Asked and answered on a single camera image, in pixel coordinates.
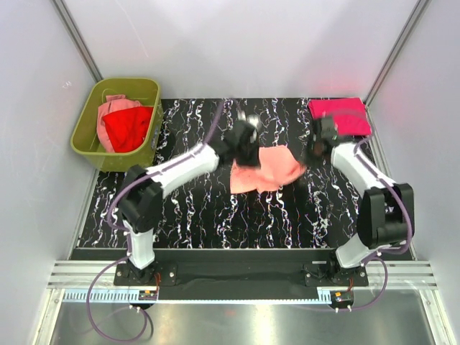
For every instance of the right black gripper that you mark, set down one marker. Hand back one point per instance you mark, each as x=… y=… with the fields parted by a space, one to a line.
x=312 y=139

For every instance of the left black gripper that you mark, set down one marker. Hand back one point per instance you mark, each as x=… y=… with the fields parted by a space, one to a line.
x=254 y=159

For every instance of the salmon pink t shirt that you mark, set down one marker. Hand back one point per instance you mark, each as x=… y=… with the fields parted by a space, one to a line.
x=278 y=167

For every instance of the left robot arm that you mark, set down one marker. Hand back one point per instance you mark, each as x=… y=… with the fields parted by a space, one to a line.
x=145 y=189

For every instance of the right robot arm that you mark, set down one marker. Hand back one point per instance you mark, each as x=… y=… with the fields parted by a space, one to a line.
x=385 y=219

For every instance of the folded magenta t shirt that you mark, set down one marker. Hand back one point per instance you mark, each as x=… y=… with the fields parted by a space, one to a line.
x=348 y=114

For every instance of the red t shirt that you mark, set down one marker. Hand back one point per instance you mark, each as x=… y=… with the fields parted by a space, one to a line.
x=125 y=130

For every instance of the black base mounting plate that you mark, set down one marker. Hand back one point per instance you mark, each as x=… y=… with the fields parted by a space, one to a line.
x=239 y=264

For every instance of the dusty pink t shirt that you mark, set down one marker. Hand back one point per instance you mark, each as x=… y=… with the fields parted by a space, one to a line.
x=114 y=103

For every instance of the olive green plastic bin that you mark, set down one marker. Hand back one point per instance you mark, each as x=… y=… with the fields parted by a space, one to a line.
x=85 y=141

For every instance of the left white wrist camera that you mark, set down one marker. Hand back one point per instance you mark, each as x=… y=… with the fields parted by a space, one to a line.
x=251 y=119

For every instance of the aluminium frame rail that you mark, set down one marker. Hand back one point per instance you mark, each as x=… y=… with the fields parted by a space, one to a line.
x=100 y=283

